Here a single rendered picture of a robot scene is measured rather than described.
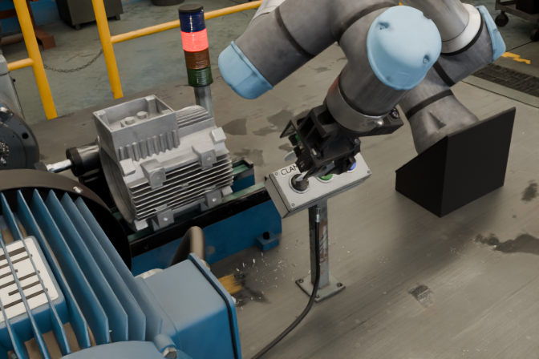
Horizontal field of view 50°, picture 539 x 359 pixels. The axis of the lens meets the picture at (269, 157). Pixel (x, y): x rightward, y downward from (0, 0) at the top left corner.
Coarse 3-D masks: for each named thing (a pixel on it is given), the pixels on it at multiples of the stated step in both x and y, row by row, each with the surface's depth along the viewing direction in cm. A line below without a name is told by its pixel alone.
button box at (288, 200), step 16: (272, 176) 94; (288, 176) 94; (336, 176) 97; (352, 176) 98; (368, 176) 100; (272, 192) 96; (288, 192) 93; (304, 192) 94; (320, 192) 95; (336, 192) 98; (288, 208) 93; (304, 208) 97
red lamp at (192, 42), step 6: (180, 30) 137; (204, 30) 136; (186, 36) 135; (192, 36) 135; (198, 36) 135; (204, 36) 136; (186, 42) 136; (192, 42) 135; (198, 42) 136; (204, 42) 137; (186, 48) 137; (192, 48) 136; (198, 48) 136; (204, 48) 137
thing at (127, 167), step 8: (216, 128) 107; (216, 136) 107; (224, 136) 107; (128, 160) 100; (120, 168) 100; (128, 168) 99; (224, 192) 113; (232, 192) 114; (112, 200) 115; (136, 224) 105; (144, 224) 105; (136, 232) 106
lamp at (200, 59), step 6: (186, 54) 138; (192, 54) 137; (198, 54) 137; (204, 54) 138; (186, 60) 139; (192, 60) 138; (198, 60) 138; (204, 60) 138; (186, 66) 140; (192, 66) 138; (198, 66) 138; (204, 66) 139
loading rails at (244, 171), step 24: (240, 168) 128; (240, 192) 120; (264, 192) 119; (120, 216) 115; (192, 216) 112; (216, 216) 114; (240, 216) 118; (264, 216) 122; (144, 240) 107; (168, 240) 110; (216, 240) 117; (240, 240) 121; (264, 240) 121; (144, 264) 109; (168, 264) 113
